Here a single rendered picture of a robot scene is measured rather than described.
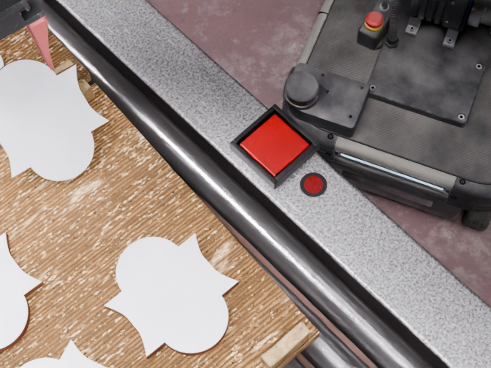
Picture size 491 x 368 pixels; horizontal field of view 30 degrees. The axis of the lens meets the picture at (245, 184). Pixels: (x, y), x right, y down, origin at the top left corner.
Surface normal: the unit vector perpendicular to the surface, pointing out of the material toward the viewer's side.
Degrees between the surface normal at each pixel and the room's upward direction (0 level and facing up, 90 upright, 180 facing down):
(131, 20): 0
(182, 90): 0
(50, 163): 43
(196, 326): 0
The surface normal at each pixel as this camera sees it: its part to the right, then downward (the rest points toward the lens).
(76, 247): -0.02, -0.41
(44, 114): 0.30, 0.24
